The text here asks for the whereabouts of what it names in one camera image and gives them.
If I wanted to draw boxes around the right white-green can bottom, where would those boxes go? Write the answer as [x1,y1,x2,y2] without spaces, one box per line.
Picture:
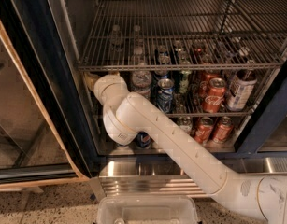
[178,117,193,134]

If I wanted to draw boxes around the front clear water bottle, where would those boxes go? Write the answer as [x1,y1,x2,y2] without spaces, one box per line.
[130,47,151,99]

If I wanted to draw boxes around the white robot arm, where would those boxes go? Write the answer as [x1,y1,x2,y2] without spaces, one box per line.
[84,72,287,224]

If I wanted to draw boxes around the upper wire fridge shelf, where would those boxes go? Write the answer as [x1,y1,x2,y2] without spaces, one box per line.
[79,0,287,72]

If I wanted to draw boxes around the middle wire fridge shelf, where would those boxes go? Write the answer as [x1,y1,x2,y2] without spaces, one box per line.
[92,77,259,119]

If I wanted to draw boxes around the right Pepsi can bottom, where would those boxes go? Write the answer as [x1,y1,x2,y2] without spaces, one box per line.
[136,132,151,148]

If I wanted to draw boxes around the green soda can middle shelf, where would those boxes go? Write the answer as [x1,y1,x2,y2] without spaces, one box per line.
[179,69,192,94]

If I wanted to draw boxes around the dark blue fridge frame post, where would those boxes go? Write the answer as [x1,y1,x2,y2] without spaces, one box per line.
[234,59,287,156]

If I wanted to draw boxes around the right red can bottom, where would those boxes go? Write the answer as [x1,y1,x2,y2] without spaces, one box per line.
[211,116,234,143]

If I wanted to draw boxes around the blue Pepsi can middle shelf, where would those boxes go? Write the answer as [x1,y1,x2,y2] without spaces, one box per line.
[156,78,174,114]

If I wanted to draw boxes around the front red Coca-Cola can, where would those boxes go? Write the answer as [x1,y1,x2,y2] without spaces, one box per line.
[202,77,226,113]

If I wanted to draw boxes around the left Pepsi can bottom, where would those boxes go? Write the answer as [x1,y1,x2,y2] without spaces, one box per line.
[116,143,129,148]

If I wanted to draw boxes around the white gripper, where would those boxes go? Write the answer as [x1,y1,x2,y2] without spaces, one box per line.
[84,72,129,105]

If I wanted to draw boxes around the white labelled coffee bottle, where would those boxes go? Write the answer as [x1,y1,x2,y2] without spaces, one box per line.
[224,69,257,111]

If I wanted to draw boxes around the rear left water bottle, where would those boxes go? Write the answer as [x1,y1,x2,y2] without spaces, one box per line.
[110,24,123,52]

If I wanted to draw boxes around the rear middle water bottle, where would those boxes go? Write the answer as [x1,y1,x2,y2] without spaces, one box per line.
[133,25,144,48]

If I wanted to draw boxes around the stainless fridge base grille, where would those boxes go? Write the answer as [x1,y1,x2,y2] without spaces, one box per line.
[99,158,287,198]

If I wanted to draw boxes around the pepsi can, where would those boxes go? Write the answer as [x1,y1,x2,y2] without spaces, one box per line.
[136,132,151,148]
[116,143,129,148]

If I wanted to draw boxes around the red coca-cola can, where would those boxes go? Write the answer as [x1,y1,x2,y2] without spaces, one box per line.
[202,77,226,113]
[197,54,222,99]

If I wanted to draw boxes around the left red can bottom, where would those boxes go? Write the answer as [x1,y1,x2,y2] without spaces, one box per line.
[194,117,214,144]

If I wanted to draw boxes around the clear plastic bin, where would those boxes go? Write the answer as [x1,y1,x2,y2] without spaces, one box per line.
[96,195,199,224]

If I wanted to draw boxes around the wire fridge shelf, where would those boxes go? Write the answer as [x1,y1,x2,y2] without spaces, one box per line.
[79,0,287,72]
[92,77,259,119]

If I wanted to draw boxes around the glass fridge door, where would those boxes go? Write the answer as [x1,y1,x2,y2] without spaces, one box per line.
[0,0,98,191]

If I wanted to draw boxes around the rear red Coca-Cola can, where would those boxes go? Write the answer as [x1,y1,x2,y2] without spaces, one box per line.
[197,54,222,99]

